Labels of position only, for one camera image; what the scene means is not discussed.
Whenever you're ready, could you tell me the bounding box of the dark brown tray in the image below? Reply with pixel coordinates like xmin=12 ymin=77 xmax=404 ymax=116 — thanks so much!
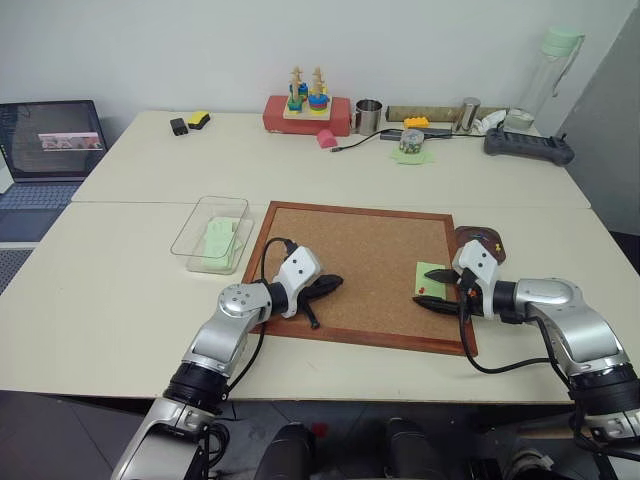
xmin=453 ymin=225 xmax=509 ymax=267

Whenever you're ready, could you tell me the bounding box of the wood-framed cork board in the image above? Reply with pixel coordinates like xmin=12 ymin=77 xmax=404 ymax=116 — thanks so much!
xmin=241 ymin=200 xmax=479 ymax=357

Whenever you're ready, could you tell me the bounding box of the red rectangular box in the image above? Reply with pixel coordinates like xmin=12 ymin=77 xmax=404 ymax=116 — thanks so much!
xmin=262 ymin=94 xmax=352 ymax=138

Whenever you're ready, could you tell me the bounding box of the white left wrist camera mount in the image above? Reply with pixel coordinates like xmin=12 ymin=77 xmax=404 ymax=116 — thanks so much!
xmin=272 ymin=244 xmax=324 ymax=320

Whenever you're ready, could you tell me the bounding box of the dark rounded shape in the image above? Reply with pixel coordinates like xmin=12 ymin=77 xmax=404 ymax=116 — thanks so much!
xmin=383 ymin=417 xmax=445 ymax=480
xmin=254 ymin=421 xmax=317 ymax=480

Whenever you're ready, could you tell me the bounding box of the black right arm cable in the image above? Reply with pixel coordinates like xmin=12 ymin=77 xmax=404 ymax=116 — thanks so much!
xmin=458 ymin=279 xmax=576 ymax=401

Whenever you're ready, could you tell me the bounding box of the green sticky note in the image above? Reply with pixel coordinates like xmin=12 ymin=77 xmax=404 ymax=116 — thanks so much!
xmin=413 ymin=260 xmax=447 ymax=302

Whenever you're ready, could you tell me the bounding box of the long cardboard tube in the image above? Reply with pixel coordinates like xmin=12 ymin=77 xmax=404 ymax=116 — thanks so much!
xmin=385 ymin=104 xmax=509 ymax=123

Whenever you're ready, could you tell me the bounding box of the stainless steel mug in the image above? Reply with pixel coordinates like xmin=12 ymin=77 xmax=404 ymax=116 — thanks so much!
xmin=351 ymin=98 xmax=386 ymax=136

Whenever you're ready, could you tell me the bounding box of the clear plastic box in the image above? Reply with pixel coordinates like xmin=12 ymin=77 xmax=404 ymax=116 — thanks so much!
xmin=169 ymin=196 xmax=255 ymax=276

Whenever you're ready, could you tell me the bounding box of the small pale green container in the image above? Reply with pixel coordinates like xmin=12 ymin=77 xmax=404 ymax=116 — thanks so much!
xmin=502 ymin=108 xmax=535 ymax=133

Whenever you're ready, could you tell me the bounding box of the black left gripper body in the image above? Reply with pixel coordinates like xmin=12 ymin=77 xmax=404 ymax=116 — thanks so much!
xmin=298 ymin=275 xmax=330 ymax=308

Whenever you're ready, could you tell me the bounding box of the black flat adapter hub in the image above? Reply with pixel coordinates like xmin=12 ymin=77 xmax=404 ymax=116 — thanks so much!
xmin=379 ymin=126 xmax=455 ymax=142

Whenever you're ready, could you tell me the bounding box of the green paper notes pile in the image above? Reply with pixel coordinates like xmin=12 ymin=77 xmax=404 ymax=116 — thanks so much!
xmin=388 ymin=146 xmax=436 ymax=167

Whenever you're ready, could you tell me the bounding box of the metal cylinder canister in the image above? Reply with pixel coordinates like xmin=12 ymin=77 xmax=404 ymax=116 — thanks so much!
xmin=453 ymin=96 xmax=483 ymax=134

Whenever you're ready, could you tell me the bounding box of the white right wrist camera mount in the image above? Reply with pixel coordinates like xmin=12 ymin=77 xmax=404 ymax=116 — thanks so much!
xmin=452 ymin=239 xmax=502 ymax=297

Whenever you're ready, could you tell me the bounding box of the white crumpled object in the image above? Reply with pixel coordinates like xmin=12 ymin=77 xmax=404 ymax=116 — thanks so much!
xmin=476 ymin=109 xmax=507 ymax=135

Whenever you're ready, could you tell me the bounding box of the stack of green notes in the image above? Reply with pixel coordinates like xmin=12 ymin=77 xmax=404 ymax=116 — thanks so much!
xmin=198 ymin=216 xmax=242 ymax=272

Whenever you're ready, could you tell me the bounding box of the open laptop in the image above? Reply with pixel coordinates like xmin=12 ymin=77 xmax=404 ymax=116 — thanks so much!
xmin=0 ymin=99 xmax=109 ymax=211

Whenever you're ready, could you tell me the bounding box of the clear bottle with green lid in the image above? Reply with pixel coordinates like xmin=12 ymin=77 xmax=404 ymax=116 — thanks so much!
xmin=518 ymin=26 xmax=587 ymax=117

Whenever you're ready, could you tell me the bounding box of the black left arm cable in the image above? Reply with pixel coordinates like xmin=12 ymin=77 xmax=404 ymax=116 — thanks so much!
xmin=219 ymin=236 xmax=301 ymax=401

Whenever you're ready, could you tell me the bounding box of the patterned tape roll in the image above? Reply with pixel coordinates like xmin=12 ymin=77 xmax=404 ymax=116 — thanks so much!
xmin=399 ymin=128 xmax=426 ymax=155

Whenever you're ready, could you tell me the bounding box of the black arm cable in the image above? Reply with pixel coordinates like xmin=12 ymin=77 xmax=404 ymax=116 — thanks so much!
xmin=458 ymin=279 xmax=576 ymax=401
xmin=219 ymin=236 xmax=301 ymax=401

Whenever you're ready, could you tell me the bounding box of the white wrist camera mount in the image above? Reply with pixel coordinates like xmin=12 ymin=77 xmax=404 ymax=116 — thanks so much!
xmin=272 ymin=244 xmax=324 ymax=320
xmin=452 ymin=239 xmax=502 ymax=297

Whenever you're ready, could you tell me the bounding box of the black USB cable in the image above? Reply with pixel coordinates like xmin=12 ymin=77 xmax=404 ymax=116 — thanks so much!
xmin=330 ymin=130 xmax=402 ymax=153

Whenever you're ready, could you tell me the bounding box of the white shoe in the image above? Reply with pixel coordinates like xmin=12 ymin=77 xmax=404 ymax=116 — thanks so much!
xmin=498 ymin=446 xmax=554 ymax=480

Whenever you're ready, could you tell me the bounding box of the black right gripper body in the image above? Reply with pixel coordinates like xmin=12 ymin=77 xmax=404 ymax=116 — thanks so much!
xmin=451 ymin=267 xmax=474 ymax=304

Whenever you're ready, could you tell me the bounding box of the wooden colourful stacking toy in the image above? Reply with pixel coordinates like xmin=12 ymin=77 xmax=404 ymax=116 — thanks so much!
xmin=283 ymin=65 xmax=333 ymax=123

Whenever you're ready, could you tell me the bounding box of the dark grey power strip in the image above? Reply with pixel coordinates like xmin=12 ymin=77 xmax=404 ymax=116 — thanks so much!
xmin=482 ymin=126 xmax=577 ymax=167

